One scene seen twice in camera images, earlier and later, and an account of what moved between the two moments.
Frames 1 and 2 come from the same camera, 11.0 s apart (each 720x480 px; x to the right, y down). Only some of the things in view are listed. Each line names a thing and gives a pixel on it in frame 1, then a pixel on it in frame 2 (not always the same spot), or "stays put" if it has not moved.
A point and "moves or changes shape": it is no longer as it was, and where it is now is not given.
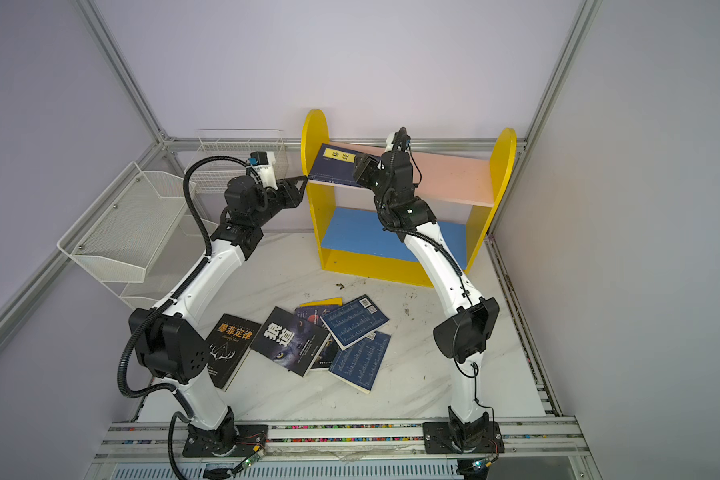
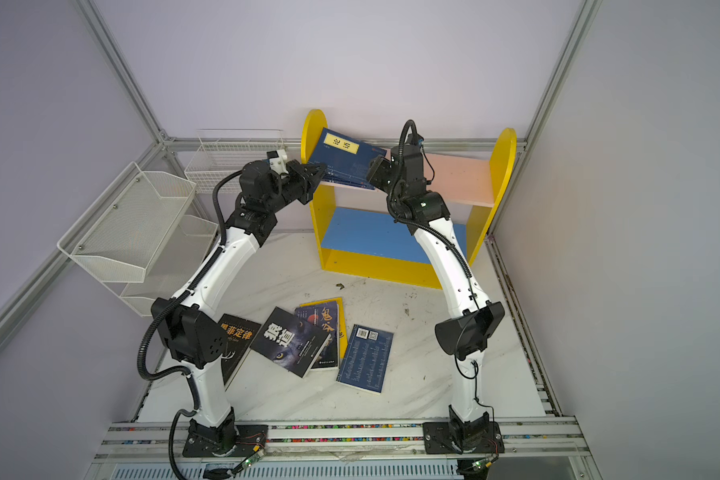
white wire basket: x=214 y=174 stays put
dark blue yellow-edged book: x=311 y=313 stays put
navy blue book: x=334 y=164 moves or changes shape
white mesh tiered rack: x=137 y=239 stays put
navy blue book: x=354 y=321 → x=344 y=178
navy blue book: x=359 y=364 moves or changes shape
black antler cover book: x=227 y=346 stays put
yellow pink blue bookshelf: x=462 y=195 stays put
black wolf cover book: x=290 y=341 stays put
